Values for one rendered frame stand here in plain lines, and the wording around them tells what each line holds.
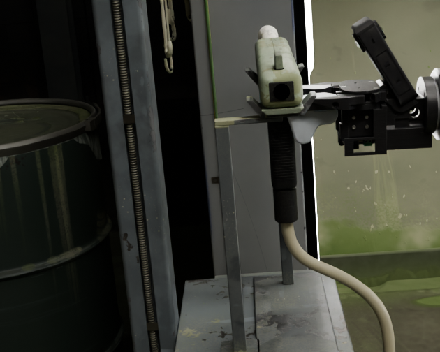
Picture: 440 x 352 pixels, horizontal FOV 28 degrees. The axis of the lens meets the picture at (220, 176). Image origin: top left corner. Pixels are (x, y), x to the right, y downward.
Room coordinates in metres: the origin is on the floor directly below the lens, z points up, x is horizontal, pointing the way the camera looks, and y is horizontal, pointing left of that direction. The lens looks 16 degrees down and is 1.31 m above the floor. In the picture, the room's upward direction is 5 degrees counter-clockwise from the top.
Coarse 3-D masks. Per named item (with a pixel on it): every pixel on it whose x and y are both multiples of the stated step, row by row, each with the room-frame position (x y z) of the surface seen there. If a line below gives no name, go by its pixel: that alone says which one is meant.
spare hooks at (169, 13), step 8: (160, 0) 1.59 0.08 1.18; (168, 0) 1.64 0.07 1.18; (184, 0) 1.66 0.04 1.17; (168, 16) 1.61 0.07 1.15; (168, 24) 1.60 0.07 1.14; (168, 32) 1.60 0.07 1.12; (168, 40) 1.59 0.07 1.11; (168, 48) 1.55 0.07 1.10; (168, 56) 1.56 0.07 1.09; (168, 72) 1.57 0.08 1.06
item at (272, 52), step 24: (264, 48) 1.15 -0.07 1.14; (288, 48) 1.15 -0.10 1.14; (264, 72) 0.97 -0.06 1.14; (288, 72) 0.96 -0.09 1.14; (264, 96) 0.95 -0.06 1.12; (288, 96) 0.95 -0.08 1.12; (288, 144) 1.05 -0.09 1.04; (288, 168) 1.05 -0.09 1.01; (288, 192) 1.06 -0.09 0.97; (288, 216) 1.06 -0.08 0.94
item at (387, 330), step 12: (288, 228) 1.06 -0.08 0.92; (288, 240) 1.06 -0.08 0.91; (300, 252) 1.06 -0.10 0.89; (312, 264) 1.06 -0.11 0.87; (324, 264) 1.07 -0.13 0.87; (336, 276) 1.06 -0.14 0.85; (348, 276) 1.06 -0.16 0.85; (360, 288) 1.06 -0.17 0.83; (372, 300) 1.06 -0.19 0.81; (384, 312) 1.06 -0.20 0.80; (384, 324) 1.06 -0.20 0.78; (384, 336) 1.06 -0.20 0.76; (384, 348) 1.06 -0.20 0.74
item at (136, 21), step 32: (96, 0) 1.05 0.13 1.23; (128, 0) 1.05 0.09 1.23; (96, 32) 1.05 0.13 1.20; (128, 32) 1.05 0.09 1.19; (128, 64) 1.06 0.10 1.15; (128, 96) 1.05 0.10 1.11; (128, 128) 1.05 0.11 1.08; (128, 160) 1.06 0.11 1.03; (160, 160) 1.08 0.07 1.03; (128, 192) 1.05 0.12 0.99; (160, 192) 1.05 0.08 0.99; (128, 224) 1.05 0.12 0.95; (160, 224) 1.05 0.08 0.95; (128, 256) 1.05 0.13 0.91; (160, 256) 1.05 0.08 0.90; (128, 288) 1.05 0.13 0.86; (160, 288) 1.05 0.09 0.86; (160, 320) 1.05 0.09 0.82
